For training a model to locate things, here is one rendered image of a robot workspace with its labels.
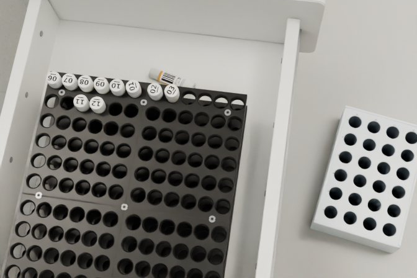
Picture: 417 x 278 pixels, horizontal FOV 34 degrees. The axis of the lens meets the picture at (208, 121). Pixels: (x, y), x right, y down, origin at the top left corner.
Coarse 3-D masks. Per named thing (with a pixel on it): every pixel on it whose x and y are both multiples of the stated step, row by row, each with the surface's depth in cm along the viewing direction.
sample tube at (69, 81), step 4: (64, 76) 59; (68, 76) 59; (72, 76) 59; (64, 80) 59; (68, 80) 59; (72, 80) 59; (76, 80) 60; (64, 84) 59; (68, 84) 59; (72, 84) 59; (76, 84) 60; (68, 88) 60; (72, 88) 60
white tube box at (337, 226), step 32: (352, 128) 68; (384, 128) 68; (416, 128) 68; (352, 160) 67; (384, 160) 67; (416, 160) 67; (320, 192) 68; (352, 192) 66; (384, 192) 66; (320, 224) 66; (352, 224) 68; (384, 224) 65
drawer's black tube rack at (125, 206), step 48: (48, 96) 60; (144, 96) 60; (48, 144) 59; (96, 144) 62; (144, 144) 58; (192, 144) 58; (240, 144) 58; (48, 192) 58; (96, 192) 61; (144, 192) 60; (192, 192) 57; (48, 240) 56; (96, 240) 56; (144, 240) 56; (192, 240) 56
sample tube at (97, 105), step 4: (92, 100) 59; (96, 100) 58; (100, 100) 58; (92, 104) 58; (96, 104) 58; (100, 104) 58; (104, 104) 59; (92, 108) 58; (96, 108) 58; (100, 108) 58; (104, 108) 59; (96, 112) 59; (100, 112) 59
